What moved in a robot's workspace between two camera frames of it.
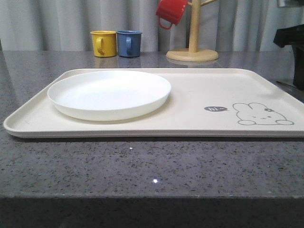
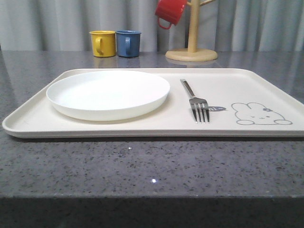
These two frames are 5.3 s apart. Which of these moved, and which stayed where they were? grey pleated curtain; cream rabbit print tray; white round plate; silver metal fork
Moved: silver metal fork
Stayed: grey pleated curtain; white round plate; cream rabbit print tray
